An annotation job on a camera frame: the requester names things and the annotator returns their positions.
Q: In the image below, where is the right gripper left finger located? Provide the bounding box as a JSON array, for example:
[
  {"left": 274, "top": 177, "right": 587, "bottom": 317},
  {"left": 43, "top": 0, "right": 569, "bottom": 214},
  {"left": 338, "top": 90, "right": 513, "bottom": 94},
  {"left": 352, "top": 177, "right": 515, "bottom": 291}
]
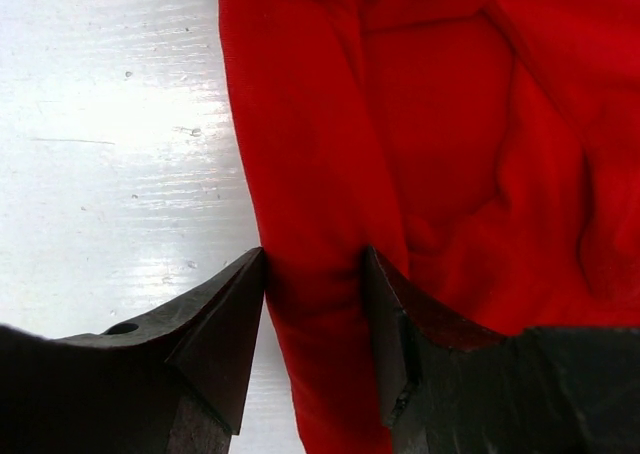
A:
[{"left": 1, "top": 248, "right": 265, "bottom": 453}]

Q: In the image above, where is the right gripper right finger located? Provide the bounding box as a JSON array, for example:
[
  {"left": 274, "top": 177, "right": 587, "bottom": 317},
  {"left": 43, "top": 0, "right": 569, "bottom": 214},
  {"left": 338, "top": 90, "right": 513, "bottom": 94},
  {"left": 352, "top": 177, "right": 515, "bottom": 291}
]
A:
[{"left": 362, "top": 249, "right": 639, "bottom": 453}]

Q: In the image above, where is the bright red t-shirt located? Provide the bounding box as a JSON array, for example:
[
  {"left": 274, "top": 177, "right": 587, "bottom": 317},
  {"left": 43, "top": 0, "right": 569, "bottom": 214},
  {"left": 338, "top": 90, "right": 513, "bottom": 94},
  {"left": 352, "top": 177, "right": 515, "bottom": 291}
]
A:
[{"left": 219, "top": 0, "right": 639, "bottom": 453}]

